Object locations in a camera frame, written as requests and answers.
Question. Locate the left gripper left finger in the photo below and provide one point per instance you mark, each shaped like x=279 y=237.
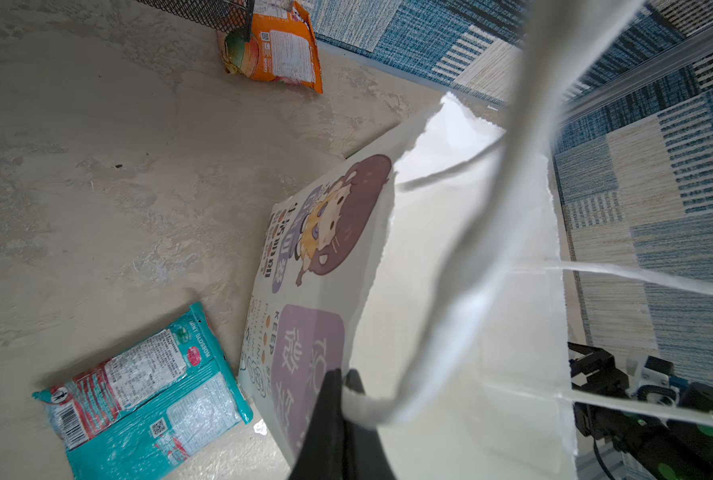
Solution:
x=325 y=453

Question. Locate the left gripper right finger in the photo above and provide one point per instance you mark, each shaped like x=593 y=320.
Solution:
x=364 y=455

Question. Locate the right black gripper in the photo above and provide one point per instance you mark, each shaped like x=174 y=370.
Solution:
x=603 y=377

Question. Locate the white paper bag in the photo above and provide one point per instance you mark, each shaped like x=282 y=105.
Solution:
x=429 y=262

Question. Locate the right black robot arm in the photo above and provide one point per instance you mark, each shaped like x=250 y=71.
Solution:
x=667 y=449

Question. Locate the teal mint candy bag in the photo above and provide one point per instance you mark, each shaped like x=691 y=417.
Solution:
x=144 y=412

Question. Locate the orange candy bag by shelf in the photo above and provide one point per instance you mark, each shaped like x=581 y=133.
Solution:
x=280 y=47

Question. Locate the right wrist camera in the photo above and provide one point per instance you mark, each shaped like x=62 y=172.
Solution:
x=654 y=380

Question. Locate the black wire shelf rack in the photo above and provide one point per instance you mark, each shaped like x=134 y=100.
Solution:
x=226 y=16

